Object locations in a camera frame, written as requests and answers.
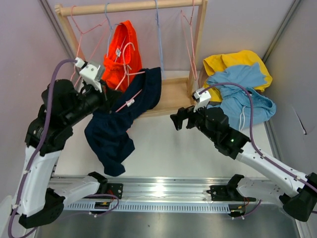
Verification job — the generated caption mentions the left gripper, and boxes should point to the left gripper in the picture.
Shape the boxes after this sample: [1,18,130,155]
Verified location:
[63,79,122,127]

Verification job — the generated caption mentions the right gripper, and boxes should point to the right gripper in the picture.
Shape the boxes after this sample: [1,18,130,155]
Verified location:
[170,101,217,142]

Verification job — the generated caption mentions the pink hanger of navy shorts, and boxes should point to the pink hanger of navy shorts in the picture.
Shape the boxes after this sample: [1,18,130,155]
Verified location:
[108,42,147,114]

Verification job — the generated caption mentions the navy blue shorts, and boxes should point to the navy blue shorts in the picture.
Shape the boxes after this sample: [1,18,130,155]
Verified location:
[84,67,162,177]

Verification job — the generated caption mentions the pink hanger of yellow shorts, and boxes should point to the pink hanger of yellow shorts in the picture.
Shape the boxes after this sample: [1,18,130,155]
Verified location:
[180,0,197,80]

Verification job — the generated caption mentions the light blue shorts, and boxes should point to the light blue shorts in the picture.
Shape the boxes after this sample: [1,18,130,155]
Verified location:
[207,63,276,130]

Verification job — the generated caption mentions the yellow shorts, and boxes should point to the yellow shorts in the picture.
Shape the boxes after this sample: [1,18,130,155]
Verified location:
[202,50,272,94]

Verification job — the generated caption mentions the pink hanger of blue shorts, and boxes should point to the pink hanger of blue shorts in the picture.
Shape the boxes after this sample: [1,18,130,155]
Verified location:
[70,14,109,63]

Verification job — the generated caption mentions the blue hanger of grey shorts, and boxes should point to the blue hanger of grey shorts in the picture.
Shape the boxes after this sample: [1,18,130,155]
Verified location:
[155,0,164,74]

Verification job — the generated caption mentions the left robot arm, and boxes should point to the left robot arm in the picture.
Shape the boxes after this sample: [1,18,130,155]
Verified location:
[12,79,121,229]

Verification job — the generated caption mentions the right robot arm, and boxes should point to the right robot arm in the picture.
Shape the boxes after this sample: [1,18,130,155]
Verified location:
[170,106,317,222]

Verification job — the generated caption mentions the orange shorts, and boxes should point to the orange shorts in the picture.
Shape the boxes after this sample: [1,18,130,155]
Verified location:
[102,20,142,92]

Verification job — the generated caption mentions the blue hanger under orange shorts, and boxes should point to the blue hanger under orange shorts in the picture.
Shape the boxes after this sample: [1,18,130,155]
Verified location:
[105,2,126,62]

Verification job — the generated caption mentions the wooden clothes rack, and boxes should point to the wooden clothes rack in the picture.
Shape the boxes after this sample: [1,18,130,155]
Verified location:
[54,0,208,117]

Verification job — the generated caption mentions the translucent pink basket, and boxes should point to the translucent pink basket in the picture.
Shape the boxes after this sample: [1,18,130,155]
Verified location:
[197,68,205,88]

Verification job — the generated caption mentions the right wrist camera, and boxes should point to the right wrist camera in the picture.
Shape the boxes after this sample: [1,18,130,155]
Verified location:
[192,88,211,112]

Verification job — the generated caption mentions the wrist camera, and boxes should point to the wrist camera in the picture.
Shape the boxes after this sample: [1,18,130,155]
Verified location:
[192,88,211,112]
[75,57,105,92]

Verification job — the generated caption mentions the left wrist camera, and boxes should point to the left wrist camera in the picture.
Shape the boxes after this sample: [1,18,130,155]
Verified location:
[75,57,105,92]

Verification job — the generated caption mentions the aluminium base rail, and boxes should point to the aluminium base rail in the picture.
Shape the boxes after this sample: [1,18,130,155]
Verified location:
[108,177,229,202]

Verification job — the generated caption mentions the perforated cable duct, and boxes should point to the perforated cable duct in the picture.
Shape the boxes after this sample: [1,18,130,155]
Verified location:
[65,201,230,214]

